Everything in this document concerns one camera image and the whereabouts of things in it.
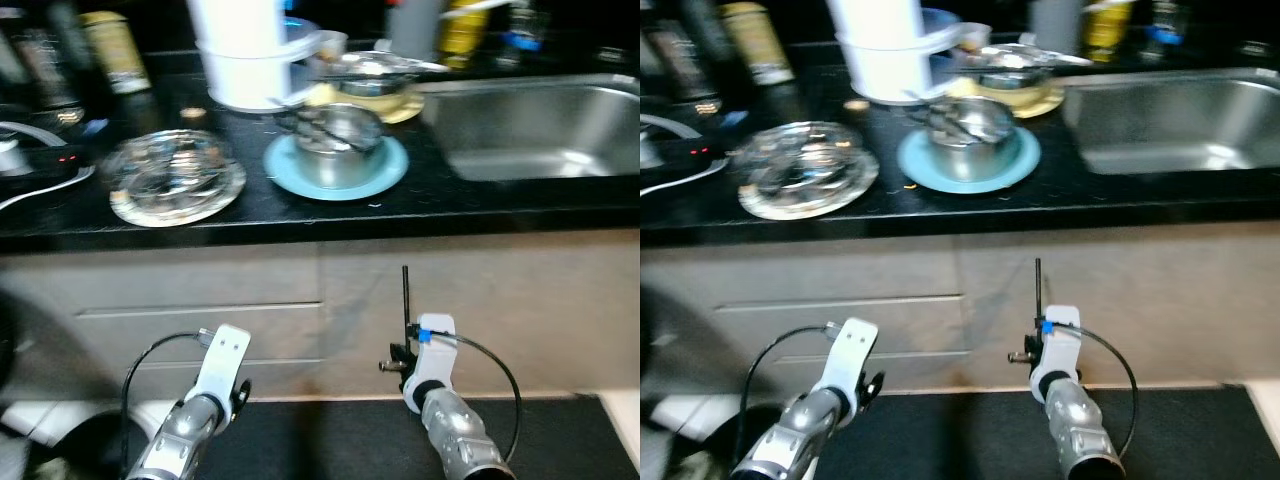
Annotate white tiered steamer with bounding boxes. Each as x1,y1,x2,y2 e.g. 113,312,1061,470
828,0,966,106
186,0,326,113

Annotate dark thin utensil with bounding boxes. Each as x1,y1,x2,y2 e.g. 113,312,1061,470
903,92,1013,149
268,98,379,153

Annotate cream plate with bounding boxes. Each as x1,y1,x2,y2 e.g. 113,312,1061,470
740,150,881,221
108,160,247,228

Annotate clear glass bowl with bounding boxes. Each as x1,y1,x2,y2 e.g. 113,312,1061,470
100,130,236,213
735,122,871,206

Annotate yellow printed box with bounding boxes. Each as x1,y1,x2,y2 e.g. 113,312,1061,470
80,10,153,96
718,2,796,89

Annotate black kitchen appliance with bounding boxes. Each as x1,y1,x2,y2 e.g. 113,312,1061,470
5,0,86,111
645,0,723,106

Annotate stainless steel sink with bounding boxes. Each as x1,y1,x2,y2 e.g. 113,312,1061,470
1060,68,1280,176
418,75,641,183

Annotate grey electric kettle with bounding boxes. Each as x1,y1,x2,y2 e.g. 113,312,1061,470
388,0,446,61
1028,0,1086,56

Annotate pale yellow plate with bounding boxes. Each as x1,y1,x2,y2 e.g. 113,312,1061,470
945,75,1066,119
300,80,427,125

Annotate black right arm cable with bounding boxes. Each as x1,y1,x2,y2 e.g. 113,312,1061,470
1040,318,1141,461
415,325,523,466

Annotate white printed mug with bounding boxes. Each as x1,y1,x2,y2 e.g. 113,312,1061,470
950,22,993,61
305,30,349,76

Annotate black power strip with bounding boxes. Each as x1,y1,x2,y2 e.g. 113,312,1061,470
640,135,731,191
0,140,96,196

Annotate light blue plate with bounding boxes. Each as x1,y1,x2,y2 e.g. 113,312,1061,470
263,133,410,202
897,125,1042,195

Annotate black floor mat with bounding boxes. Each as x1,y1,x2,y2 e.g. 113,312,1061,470
690,383,1280,480

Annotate yellow oil bottle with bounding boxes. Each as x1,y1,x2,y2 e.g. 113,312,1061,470
1082,0,1136,63
438,0,491,71

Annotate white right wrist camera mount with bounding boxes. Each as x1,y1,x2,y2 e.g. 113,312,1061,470
402,314,457,396
1028,306,1083,386

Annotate metal faucet with blue clip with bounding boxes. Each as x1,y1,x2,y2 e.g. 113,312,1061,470
1140,0,1186,61
500,0,546,71

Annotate white power cable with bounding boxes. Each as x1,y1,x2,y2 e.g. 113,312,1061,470
640,113,731,201
0,120,98,213

